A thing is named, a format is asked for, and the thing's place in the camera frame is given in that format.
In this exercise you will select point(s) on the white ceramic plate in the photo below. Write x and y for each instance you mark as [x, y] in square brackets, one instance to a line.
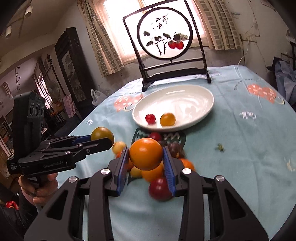
[188, 103]

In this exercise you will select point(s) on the light blue patterned tablecloth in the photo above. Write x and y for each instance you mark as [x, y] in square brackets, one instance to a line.
[248, 137]

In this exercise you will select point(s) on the right checkered curtain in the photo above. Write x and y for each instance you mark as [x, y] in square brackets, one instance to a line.
[219, 25]

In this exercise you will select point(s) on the left checkered curtain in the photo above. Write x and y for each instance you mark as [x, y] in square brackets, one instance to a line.
[106, 55]

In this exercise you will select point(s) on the orange fruit on table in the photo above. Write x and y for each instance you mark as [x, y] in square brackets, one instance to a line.
[135, 172]

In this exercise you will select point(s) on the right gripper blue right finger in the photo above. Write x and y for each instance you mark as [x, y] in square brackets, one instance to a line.
[169, 171]

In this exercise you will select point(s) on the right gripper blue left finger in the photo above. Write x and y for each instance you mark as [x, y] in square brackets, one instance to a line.
[123, 166]

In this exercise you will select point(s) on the yellow orange tomato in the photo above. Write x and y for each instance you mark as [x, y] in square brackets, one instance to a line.
[167, 119]

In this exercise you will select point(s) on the white plastic bag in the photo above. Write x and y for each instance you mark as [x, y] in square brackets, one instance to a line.
[97, 97]

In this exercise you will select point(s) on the round orange tomato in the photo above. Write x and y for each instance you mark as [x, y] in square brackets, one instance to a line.
[146, 154]

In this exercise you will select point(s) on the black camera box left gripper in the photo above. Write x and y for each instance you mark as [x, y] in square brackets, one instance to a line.
[28, 113]

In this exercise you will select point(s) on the small red cherry tomato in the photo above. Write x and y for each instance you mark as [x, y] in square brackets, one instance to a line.
[150, 119]

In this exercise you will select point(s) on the blue clothes pile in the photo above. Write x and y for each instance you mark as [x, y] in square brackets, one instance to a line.
[285, 80]

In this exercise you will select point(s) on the dark red plum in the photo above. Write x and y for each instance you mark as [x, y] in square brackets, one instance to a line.
[158, 189]

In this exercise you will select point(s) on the dark purple passion fruit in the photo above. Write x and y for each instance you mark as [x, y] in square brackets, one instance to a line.
[176, 150]

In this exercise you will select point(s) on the small yellow tomato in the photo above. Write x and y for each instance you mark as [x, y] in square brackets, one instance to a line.
[118, 147]

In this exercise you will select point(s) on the red cherry tomato on table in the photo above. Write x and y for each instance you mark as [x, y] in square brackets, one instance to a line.
[156, 136]

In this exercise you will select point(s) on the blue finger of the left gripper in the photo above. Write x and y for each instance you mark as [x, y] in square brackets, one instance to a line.
[82, 139]
[96, 146]

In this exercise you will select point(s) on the checkered curtain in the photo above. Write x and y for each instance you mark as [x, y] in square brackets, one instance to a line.
[106, 55]
[219, 25]

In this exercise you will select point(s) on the dark wooden cabinet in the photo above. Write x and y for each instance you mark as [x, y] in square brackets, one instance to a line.
[75, 69]

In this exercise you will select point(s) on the olive green tomato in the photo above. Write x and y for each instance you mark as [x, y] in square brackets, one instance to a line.
[102, 132]

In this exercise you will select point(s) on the black framed round painting screen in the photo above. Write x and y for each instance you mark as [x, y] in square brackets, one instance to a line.
[160, 35]

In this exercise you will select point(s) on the left hand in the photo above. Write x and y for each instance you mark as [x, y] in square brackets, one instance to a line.
[42, 194]

